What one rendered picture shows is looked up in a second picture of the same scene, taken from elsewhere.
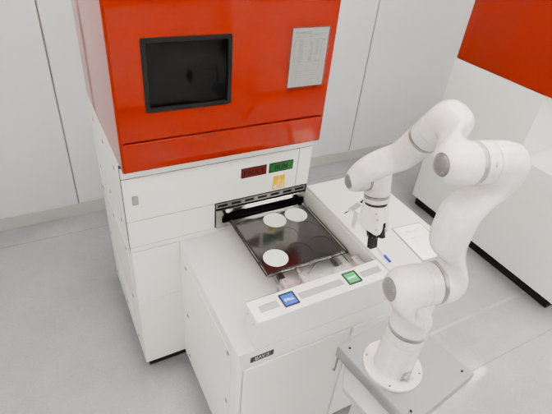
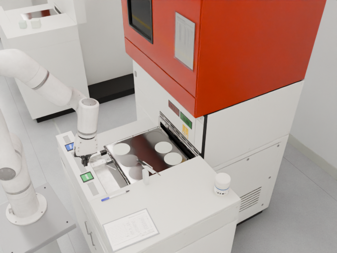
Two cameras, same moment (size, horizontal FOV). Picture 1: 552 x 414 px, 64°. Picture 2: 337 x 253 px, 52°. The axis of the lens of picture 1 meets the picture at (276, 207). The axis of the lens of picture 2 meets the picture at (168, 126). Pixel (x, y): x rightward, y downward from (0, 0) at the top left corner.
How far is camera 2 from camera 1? 2.17 m
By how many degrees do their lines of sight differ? 69
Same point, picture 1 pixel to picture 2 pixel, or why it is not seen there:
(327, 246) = (135, 175)
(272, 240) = (139, 146)
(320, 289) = (78, 161)
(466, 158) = not seen: outside the picture
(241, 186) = (169, 112)
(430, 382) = (9, 229)
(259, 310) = (64, 135)
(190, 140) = (141, 54)
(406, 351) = not seen: hidden behind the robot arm
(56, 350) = not seen: hidden behind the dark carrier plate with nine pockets
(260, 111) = (164, 62)
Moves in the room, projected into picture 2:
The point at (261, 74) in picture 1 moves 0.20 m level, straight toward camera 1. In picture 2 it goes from (163, 35) to (122, 36)
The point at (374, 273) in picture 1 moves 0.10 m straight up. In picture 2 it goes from (92, 191) to (89, 176)
